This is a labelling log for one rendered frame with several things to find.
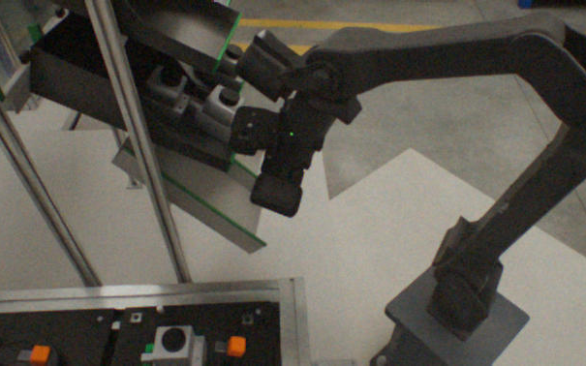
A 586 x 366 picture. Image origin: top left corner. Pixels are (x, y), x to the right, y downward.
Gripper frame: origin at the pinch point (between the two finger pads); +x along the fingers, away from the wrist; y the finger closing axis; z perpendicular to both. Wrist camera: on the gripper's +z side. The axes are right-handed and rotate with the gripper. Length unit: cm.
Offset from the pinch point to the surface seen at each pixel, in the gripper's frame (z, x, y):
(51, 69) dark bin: 31.7, -5.0, 2.2
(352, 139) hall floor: -50, 127, -142
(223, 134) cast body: 9.6, 0.8, -3.5
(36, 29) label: 40.4, 0.3, -7.9
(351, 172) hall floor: -52, 123, -114
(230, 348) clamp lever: -2.0, 8.4, 23.1
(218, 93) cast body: 12.4, -3.4, -6.8
